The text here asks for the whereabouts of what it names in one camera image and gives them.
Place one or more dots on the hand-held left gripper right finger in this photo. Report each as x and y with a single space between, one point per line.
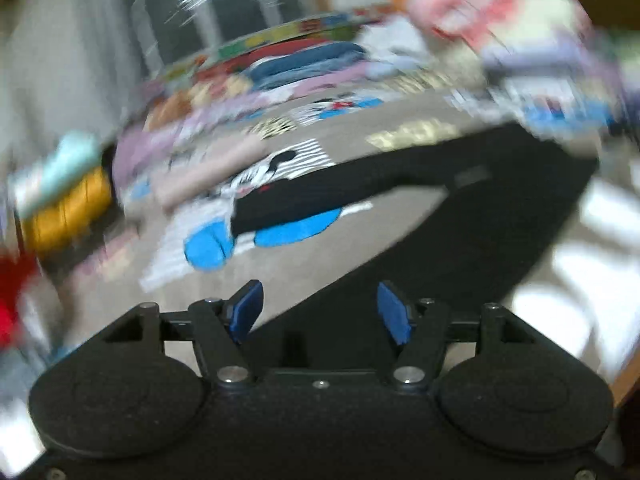
392 312

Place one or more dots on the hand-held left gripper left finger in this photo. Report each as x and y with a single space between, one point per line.
247 310

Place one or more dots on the black pants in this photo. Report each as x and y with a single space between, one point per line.
450 220

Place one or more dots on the cartoon mouse printed blanket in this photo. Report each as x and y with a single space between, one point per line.
290 265

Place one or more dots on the beige folded garment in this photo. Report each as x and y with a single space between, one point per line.
215 170

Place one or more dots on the pink patterned folded garment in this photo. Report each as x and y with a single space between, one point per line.
110 252

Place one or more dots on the yellow knit sweater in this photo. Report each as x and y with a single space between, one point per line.
70 210

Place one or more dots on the orange printed pillow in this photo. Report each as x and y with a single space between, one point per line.
200 95

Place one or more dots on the light blue folded garment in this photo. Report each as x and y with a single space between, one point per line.
70 160

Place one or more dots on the red cloth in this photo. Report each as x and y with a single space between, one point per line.
10 305

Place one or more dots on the blue folded quilt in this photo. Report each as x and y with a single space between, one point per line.
310 65

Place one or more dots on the white bedding cloth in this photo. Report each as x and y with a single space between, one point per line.
395 40

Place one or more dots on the colourful picture headboard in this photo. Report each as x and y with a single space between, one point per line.
280 35

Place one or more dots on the lavender folded garment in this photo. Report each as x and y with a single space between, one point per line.
540 55

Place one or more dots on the window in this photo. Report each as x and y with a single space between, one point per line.
225 0

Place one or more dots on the wooden bed frame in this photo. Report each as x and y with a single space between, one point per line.
627 380

